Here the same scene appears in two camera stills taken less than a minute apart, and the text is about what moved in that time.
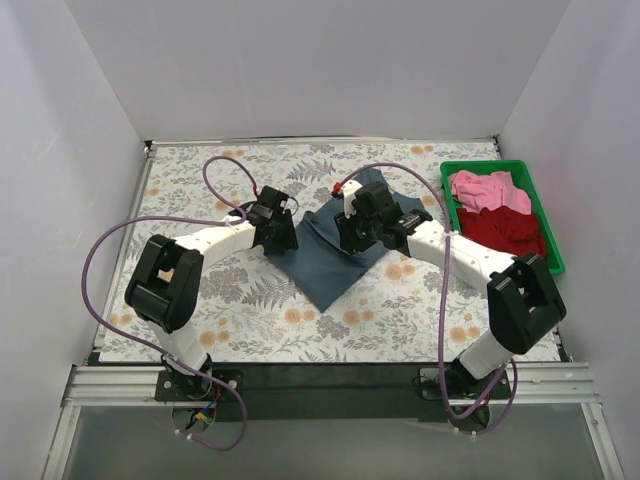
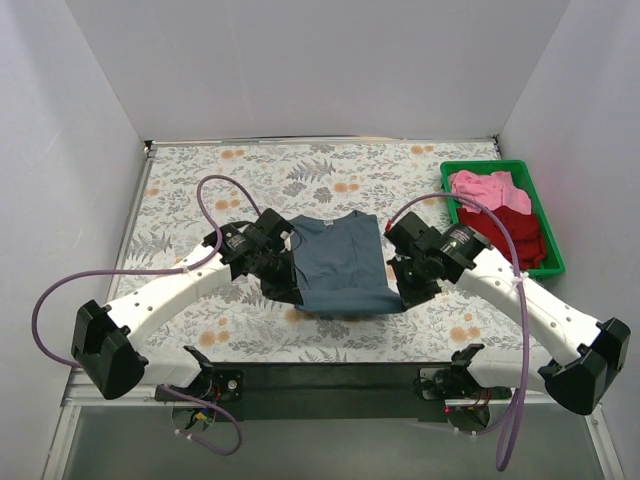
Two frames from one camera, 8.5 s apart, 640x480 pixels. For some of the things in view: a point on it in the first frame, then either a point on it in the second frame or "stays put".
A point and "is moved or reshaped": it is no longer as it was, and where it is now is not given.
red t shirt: (505, 229) stays put
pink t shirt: (476, 191) stays put
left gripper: (282, 236) -> (280, 278)
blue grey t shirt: (318, 268) is moved or reshaped
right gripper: (353, 232) -> (414, 286)
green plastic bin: (552, 259) stays put
